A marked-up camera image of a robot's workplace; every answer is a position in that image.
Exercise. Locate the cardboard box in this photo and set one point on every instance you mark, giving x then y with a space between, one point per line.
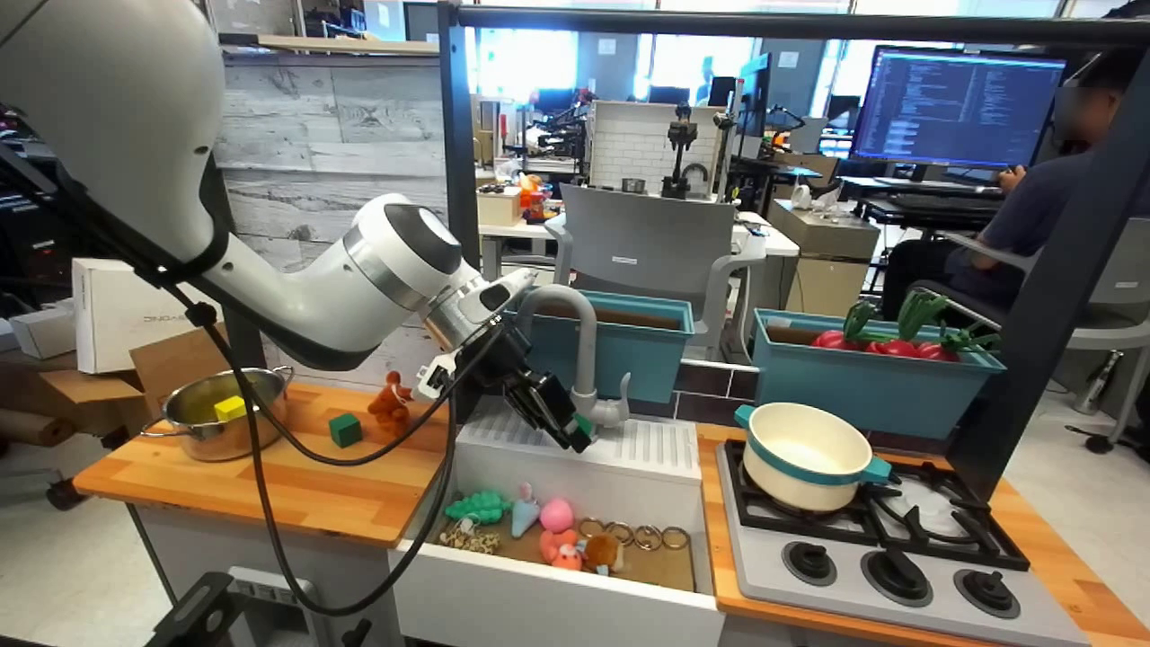
127 399

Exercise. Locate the green block front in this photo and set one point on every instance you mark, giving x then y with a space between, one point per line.
586 425

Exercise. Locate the white box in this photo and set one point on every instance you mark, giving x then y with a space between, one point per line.
115 315

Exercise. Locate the seated person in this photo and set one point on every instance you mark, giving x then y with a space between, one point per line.
1029 210

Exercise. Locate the steel pot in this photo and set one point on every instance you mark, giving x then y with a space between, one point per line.
188 414

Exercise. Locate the orange toy figure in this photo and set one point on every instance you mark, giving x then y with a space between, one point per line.
391 407

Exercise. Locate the red toy vegetables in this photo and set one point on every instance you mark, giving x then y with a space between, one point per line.
887 347

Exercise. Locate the green bumpy toy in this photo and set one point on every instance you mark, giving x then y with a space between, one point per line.
483 509

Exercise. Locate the cream pot teal rim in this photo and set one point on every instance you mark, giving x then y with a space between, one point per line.
806 458

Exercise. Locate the green block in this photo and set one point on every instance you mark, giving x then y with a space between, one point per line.
347 427
586 425

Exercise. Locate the yellow block in pot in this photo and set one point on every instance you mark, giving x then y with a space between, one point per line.
229 407

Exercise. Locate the pink ball toy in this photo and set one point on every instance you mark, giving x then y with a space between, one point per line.
557 514

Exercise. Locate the salmon pink toy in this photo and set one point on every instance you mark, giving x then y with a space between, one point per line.
563 551

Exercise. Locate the white toy sink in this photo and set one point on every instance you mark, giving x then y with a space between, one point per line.
636 510

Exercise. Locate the green block rear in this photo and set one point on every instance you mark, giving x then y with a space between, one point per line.
347 427

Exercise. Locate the grey sink faucet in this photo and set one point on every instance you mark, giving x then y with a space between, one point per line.
585 391

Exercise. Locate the grey toy stove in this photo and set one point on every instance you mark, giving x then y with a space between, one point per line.
913 551

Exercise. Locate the grey office chair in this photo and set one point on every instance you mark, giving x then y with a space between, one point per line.
659 245

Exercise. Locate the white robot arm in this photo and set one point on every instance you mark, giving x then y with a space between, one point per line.
132 100

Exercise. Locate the teal planter box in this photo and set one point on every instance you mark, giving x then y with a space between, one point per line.
890 391
641 342

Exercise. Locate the right teal planter box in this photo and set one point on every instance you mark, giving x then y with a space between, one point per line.
890 391

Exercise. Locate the computer monitor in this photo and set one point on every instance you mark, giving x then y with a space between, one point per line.
954 109

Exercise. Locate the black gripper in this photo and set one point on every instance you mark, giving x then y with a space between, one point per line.
496 365

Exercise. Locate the left teal planter box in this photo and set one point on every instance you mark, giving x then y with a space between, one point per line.
641 342

